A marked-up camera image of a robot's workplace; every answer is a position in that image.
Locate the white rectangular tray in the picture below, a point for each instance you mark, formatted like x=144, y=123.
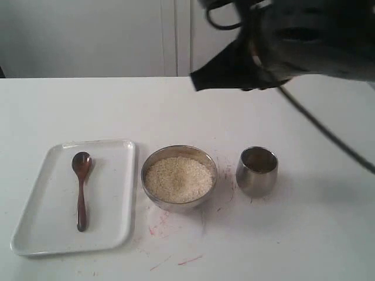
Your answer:
x=48, y=224

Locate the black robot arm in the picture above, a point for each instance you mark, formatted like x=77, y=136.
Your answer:
x=280, y=40

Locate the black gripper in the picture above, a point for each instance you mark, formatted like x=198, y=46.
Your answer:
x=251, y=62

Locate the white cabinet doors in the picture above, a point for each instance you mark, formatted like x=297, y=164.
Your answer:
x=106, y=38

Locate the brown wooden spoon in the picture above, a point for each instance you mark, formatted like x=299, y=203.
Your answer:
x=81, y=164

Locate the small steel cup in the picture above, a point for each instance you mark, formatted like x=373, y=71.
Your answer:
x=257, y=171

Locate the white rice grains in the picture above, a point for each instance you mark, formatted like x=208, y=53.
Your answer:
x=178, y=179

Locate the steel bowl of rice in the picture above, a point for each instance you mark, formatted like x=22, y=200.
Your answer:
x=179, y=151

